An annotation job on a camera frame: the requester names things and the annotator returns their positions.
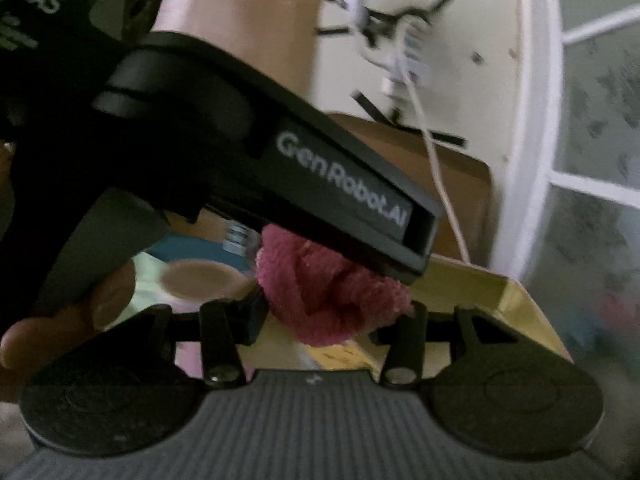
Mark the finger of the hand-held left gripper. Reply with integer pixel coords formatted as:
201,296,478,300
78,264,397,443
221,221,263,262

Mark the yellow box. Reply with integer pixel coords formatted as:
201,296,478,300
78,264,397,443
235,254,574,372

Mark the brown wooden board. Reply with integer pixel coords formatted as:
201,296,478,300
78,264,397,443
151,0,323,111

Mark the white taped wall device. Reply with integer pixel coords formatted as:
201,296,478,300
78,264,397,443
309,0,468,150

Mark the person's left hand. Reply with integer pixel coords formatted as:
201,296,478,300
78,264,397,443
0,141,138,402

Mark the brown cardboard box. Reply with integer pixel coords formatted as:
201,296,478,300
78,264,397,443
165,112,495,266

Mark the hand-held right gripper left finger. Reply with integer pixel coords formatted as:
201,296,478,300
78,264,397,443
136,293,271,389

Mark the pink fluffy cloth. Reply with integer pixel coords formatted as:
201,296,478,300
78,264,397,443
255,224,416,349

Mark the white cable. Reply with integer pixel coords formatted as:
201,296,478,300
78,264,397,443
399,67,472,265

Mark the white framed window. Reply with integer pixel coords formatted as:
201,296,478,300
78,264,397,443
487,0,640,461

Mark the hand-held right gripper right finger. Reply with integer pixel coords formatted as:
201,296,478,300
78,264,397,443
375,301,522,389

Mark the colourful printed mat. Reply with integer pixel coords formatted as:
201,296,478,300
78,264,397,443
97,234,263,332

